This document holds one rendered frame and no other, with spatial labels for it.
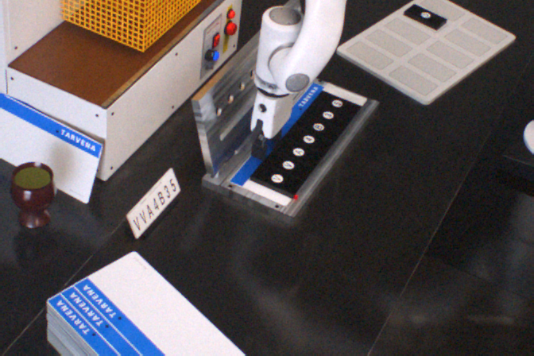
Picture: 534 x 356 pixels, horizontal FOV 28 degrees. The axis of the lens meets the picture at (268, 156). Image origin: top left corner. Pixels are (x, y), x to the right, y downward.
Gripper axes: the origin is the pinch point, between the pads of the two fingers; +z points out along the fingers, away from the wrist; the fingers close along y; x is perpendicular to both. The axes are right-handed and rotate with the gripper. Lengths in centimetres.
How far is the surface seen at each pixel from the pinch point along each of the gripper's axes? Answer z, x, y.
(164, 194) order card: 0.9, 9.8, -24.1
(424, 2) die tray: 3, -7, 76
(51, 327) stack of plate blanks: 0, 8, -63
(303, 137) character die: 1.0, -5.3, 7.1
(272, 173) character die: 1.0, -5.0, -6.6
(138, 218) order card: 0.2, 10.2, -33.0
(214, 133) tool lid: -7.7, 6.4, -11.9
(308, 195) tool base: 2.0, -13.6, -7.2
